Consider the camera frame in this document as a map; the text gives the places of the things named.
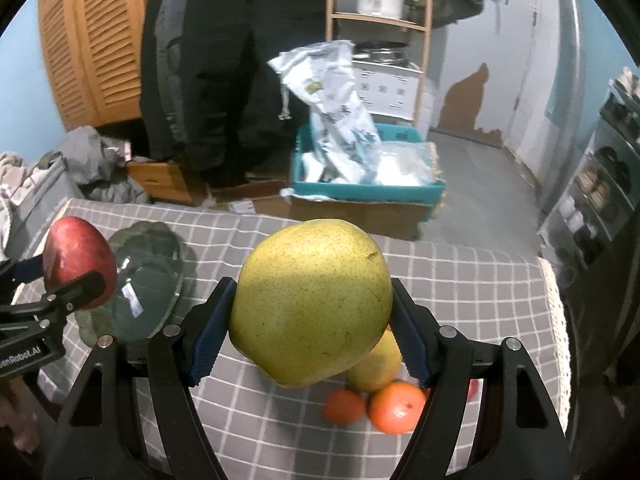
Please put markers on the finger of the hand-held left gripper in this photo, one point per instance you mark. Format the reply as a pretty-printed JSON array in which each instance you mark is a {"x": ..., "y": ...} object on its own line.
[
  {"x": 75, "y": 292},
  {"x": 22, "y": 270}
]

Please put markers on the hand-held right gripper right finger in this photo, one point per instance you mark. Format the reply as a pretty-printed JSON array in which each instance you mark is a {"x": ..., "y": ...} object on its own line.
[{"x": 411, "y": 342}]

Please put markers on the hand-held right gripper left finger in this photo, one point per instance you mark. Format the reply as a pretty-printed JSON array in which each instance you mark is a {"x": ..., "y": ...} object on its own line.
[{"x": 212, "y": 340}]

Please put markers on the red apple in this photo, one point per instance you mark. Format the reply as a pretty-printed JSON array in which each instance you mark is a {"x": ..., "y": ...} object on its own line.
[{"x": 75, "y": 250}]

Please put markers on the yellow-green pear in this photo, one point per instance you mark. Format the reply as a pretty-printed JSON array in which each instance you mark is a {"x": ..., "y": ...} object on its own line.
[{"x": 375, "y": 370}]

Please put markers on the large orange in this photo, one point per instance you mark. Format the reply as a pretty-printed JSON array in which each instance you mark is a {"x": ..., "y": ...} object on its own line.
[{"x": 395, "y": 410}]

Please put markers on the green leaf-shaped glass plate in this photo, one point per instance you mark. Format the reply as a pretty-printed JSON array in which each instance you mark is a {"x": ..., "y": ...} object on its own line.
[{"x": 145, "y": 285}]

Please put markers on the large green pear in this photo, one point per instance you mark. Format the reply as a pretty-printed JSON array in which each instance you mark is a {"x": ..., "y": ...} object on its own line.
[{"x": 310, "y": 300}]

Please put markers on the person's left forearm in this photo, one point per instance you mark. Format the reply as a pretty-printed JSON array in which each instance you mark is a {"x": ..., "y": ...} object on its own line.
[{"x": 17, "y": 420}]

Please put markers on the grey fabric storage bag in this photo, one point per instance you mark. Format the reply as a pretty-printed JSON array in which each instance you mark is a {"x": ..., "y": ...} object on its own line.
[{"x": 45, "y": 200}]

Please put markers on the grey checked tablecloth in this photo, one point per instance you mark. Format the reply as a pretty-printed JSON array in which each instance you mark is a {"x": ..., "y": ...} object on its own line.
[{"x": 475, "y": 300}]

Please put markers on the small mandarin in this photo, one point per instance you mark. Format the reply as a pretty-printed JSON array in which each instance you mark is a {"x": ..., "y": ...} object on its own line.
[
  {"x": 473, "y": 390},
  {"x": 345, "y": 406}
]

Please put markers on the beige cloth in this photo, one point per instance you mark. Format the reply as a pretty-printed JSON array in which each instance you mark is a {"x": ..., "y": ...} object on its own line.
[{"x": 15, "y": 180}]

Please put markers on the grey clothing pile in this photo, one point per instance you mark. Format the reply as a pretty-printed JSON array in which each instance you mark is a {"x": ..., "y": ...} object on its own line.
[{"x": 100, "y": 160}]

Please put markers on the wooden drawer box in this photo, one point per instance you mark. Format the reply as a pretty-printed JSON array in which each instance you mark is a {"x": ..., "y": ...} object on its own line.
[{"x": 160, "y": 180}]

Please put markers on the white lace table cover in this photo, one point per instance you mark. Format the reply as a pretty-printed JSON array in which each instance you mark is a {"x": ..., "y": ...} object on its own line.
[{"x": 557, "y": 320}]

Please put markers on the flat cardboard box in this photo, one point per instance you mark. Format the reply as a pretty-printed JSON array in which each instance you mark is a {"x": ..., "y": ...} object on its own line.
[{"x": 250, "y": 195}]

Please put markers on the teal cardboard box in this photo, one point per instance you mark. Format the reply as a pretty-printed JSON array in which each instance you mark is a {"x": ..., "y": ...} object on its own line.
[{"x": 360, "y": 195}]

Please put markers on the clear plastic bag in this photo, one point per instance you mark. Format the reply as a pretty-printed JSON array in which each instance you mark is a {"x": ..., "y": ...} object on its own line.
[{"x": 405, "y": 162}]

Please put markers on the dark grey hanging jacket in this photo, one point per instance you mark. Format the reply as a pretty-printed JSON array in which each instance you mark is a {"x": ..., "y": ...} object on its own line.
[{"x": 167, "y": 70}]

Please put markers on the shoe rack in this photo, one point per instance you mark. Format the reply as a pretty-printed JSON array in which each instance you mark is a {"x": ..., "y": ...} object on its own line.
[{"x": 600, "y": 185}]

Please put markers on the wooden louvered cabinet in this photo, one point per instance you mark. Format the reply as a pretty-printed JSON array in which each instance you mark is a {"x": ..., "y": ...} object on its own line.
[{"x": 100, "y": 35}]

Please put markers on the white patterned storage box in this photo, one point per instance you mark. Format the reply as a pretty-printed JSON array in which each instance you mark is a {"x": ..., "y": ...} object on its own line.
[{"x": 385, "y": 90}]

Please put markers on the white printed plastic bag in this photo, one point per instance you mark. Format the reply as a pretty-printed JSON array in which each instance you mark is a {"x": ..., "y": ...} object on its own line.
[{"x": 325, "y": 90}]

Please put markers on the black hanging jacket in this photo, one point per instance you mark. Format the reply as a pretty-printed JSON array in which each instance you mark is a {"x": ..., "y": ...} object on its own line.
[{"x": 235, "y": 60}]

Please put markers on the metal steamer pot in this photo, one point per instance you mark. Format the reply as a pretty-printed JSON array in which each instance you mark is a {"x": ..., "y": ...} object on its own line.
[{"x": 380, "y": 55}]

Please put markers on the wooden shelf rack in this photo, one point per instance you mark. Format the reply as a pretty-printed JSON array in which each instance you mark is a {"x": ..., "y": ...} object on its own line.
[{"x": 380, "y": 21}]

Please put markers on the metal pot with lid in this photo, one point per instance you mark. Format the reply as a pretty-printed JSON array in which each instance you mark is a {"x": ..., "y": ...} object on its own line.
[{"x": 380, "y": 4}]

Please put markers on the grey hanging cloth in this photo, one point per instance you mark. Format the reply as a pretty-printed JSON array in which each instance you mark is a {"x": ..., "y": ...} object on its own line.
[{"x": 457, "y": 5}]

